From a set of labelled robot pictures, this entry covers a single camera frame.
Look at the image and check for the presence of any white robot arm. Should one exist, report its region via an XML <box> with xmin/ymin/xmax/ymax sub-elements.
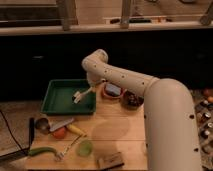
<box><xmin>82</xmin><ymin>49</ymin><xmax>202</xmax><ymax>171</ymax></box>

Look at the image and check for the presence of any green plastic tray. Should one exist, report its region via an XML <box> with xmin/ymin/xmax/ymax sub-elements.
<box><xmin>41</xmin><ymin>79</ymin><xmax>96</xmax><ymax>116</ymax></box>

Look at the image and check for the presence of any wooden block brush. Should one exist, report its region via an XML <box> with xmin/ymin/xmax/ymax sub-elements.
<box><xmin>97</xmin><ymin>152</ymin><xmax>124</xmax><ymax>170</ymax></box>

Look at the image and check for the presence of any orange bowl with blue sponge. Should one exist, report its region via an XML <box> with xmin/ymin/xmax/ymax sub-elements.
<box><xmin>101</xmin><ymin>83</ymin><xmax>124</xmax><ymax>100</ymax></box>

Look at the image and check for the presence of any dark brown bowl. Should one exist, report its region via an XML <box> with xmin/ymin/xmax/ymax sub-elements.
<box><xmin>121</xmin><ymin>91</ymin><xmax>144</xmax><ymax>110</ymax></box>

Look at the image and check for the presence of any yellow banana toy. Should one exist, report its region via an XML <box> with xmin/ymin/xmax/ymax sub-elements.
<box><xmin>66</xmin><ymin>124</ymin><xmax>86</xmax><ymax>136</ymax></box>

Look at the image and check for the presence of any silver knife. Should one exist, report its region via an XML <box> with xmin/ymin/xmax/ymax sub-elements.
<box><xmin>50</xmin><ymin>118</ymin><xmax>74</xmax><ymax>132</ymax></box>

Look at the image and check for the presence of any orange tomato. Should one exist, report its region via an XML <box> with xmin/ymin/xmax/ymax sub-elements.
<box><xmin>52</xmin><ymin>127</ymin><xmax>67</xmax><ymax>139</ymax></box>

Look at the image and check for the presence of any metal measuring cup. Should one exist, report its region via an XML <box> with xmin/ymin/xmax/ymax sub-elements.
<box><xmin>35</xmin><ymin>118</ymin><xmax>50</xmax><ymax>135</ymax></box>

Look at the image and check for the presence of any metal fork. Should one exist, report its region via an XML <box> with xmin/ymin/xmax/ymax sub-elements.
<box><xmin>60</xmin><ymin>135</ymin><xmax>82</xmax><ymax>158</ymax></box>

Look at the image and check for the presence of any spice jars group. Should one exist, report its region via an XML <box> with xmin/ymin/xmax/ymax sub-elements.
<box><xmin>193</xmin><ymin>88</ymin><xmax>213</xmax><ymax>154</ymax></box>

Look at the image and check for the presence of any black spatula handle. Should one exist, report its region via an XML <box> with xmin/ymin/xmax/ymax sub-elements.
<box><xmin>29</xmin><ymin>117</ymin><xmax>34</xmax><ymax>148</ymax></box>

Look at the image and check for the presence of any green handled brush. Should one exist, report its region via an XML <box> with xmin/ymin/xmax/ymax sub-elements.
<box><xmin>28</xmin><ymin>147</ymin><xmax>62</xmax><ymax>161</ymax></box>

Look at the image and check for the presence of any black cable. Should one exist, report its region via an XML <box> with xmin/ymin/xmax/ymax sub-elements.
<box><xmin>0</xmin><ymin>109</ymin><xmax>29</xmax><ymax>155</ymax></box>

